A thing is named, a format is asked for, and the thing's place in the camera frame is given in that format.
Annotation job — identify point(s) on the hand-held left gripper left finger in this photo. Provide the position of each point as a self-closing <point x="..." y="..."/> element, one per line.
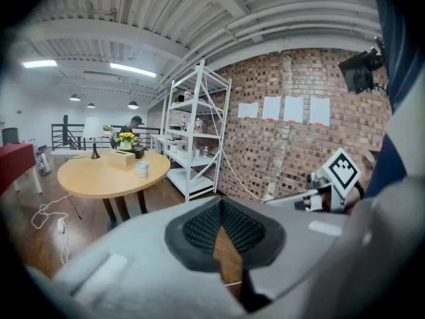
<point x="139" y="271"/>

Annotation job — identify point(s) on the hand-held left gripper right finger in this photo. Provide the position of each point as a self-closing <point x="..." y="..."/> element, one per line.
<point x="292" y="241"/>

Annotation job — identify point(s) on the black pendant lamp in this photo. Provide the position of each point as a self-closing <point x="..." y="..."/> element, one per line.
<point x="75" y="98"/>
<point x="91" y="105"/>
<point x="133" y="105"/>

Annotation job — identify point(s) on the white wall socket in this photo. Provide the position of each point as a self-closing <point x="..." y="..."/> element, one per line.
<point x="272" y="188"/>

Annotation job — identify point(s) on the white shade table lamp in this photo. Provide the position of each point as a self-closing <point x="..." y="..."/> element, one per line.
<point x="91" y="128"/>

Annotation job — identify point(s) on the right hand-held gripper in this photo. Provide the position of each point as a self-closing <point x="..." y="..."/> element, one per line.
<point x="342" y="171"/>

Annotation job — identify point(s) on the white paper sheet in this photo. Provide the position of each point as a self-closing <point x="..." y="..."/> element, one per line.
<point x="293" y="109"/>
<point x="320" y="111"/>
<point x="248" y="110"/>
<point x="271" y="107"/>

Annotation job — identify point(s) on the white cup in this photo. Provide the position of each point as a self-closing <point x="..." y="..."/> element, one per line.
<point x="142" y="171"/>

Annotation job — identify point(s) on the clear tall bottle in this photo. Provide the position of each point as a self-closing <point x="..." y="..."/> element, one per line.
<point x="183" y="123"/>

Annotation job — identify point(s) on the round wooden table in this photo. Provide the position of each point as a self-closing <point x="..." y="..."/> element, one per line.
<point x="99" y="178"/>

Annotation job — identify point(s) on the orange drink bottle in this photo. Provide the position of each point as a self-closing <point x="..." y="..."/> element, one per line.
<point x="198" y="125"/>

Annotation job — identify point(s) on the wooden tissue box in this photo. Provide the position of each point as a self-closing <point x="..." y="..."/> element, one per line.
<point x="121" y="159"/>

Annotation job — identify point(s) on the red table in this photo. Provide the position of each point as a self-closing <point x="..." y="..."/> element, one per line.
<point x="16" y="161"/>

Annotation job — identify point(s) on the small water bottle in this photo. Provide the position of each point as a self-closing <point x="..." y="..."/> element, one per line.
<point x="206" y="151"/>

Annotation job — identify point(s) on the ceiling strip light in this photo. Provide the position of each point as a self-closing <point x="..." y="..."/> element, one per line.
<point x="133" y="69"/>
<point x="40" y="64"/>

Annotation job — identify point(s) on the black chair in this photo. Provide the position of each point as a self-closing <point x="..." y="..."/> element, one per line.
<point x="10" y="136"/>

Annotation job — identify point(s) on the black metal railing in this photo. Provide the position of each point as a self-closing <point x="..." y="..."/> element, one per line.
<point x="65" y="128"/>

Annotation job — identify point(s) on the person's blue white top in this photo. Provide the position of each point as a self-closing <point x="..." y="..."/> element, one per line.
<point x="395" y="62"/>

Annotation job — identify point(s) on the large white metal shelf rack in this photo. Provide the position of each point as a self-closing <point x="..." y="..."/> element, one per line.
<point x="186" y="179"/>

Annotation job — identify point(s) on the yellow flowers in pot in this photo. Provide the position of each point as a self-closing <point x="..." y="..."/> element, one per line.
<point x="126" y="138"/>

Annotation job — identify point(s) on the black mounted monitor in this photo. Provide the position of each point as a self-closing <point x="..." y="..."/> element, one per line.
<point x="357" y="73"/>

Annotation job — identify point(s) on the black box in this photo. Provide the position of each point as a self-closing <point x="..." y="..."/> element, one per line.
<point x="138" y="151"/>

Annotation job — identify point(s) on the small white metal shelf rack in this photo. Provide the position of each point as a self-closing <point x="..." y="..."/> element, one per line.
<point x="159" y="101"/>

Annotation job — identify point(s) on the person's right forearm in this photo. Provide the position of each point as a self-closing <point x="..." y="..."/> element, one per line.
<point x="354" y="196"/>

